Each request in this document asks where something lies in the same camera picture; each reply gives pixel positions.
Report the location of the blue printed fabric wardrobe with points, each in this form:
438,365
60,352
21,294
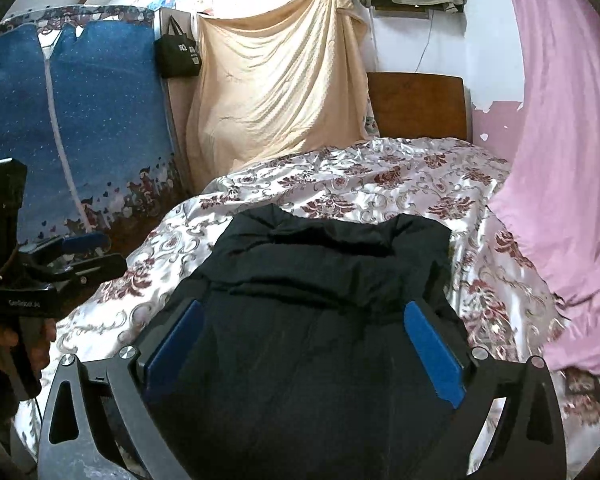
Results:
105,120

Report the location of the wooden wall shelf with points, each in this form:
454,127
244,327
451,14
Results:
400,11

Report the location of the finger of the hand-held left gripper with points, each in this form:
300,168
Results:
100,267
85,242

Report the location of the pink curtain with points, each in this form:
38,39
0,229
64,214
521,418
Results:
565,160

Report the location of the black jacket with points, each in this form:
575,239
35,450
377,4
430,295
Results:
305,340

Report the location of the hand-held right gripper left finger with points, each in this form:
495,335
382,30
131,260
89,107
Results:
172,355

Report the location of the black tote bag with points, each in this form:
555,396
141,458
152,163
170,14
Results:
177,57

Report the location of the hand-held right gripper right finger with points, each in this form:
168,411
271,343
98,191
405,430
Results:
435,355

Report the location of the floral satin bedspread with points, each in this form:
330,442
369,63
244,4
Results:
370,180

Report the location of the wooden headboard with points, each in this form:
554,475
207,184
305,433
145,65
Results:
415,107

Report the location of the beige hanging sheet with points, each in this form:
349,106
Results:
275,85

